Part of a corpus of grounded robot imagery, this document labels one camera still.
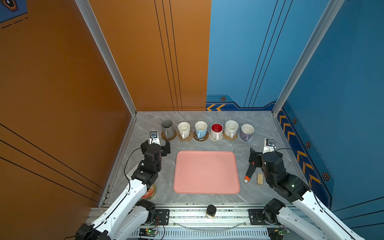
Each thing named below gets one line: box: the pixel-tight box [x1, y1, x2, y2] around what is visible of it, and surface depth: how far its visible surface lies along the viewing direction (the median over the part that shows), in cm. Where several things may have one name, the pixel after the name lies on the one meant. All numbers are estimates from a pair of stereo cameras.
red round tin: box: [141, 183, 157, 200], surface depth 80 cm
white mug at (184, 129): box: [177, 121, 191, 139], surface depth 101 cm
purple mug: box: [239, 123, 255, 142], surface depth 101 cm
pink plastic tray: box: [173, 150, 241, 195], surface depth 91 cm
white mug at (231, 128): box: [224, 120, 239, 139], surface depth 102 cm
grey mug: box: [161, 119, 175, 140], surface depth 99 cm
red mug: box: [210, 122, 224, 141], surface depth 103 cm
